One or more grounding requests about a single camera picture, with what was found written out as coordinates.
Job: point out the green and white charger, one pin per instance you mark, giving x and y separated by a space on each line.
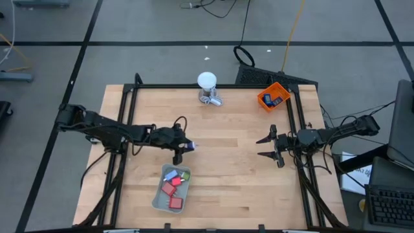
185 176

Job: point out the black bar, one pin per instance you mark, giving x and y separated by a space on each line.
362 160

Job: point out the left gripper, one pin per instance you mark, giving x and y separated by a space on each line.
166 137

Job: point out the white mushroom lamp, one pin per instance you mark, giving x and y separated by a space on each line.
207 80

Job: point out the silver aluminium bar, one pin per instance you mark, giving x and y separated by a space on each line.
300 231
121 231

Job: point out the grey stand foot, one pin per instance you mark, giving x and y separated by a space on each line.
16 77
42 3

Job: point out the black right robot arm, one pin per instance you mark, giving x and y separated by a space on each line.
343 131

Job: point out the yellow round object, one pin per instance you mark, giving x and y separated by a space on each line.
361 204

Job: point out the black frame bracket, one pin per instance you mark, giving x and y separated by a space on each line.
261 228
167 227

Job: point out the square red charger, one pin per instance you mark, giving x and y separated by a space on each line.
176 203

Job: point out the black perforated panel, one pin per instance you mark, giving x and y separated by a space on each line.
258 76

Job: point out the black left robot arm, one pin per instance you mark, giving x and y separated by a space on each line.
103 127

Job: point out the orange plastic bin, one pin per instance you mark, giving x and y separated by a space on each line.
275 89

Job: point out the small red cube charger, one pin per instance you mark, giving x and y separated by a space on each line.
176 181

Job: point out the dark blue display device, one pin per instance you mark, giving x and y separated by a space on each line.
277 101

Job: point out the light blue charger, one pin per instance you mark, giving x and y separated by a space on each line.
170 175

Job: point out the grey plastic bin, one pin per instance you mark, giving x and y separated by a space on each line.
159 204

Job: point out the black keyboard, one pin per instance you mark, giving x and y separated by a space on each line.
391 204

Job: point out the black floor equipment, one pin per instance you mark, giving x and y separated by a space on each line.
4 108

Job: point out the white paper sheet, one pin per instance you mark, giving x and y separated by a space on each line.
355 181

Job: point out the red wall charger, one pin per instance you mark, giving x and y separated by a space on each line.
168 189

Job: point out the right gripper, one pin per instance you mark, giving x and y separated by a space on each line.
286 142

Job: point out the black aluminium table frame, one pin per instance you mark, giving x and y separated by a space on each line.
194 86

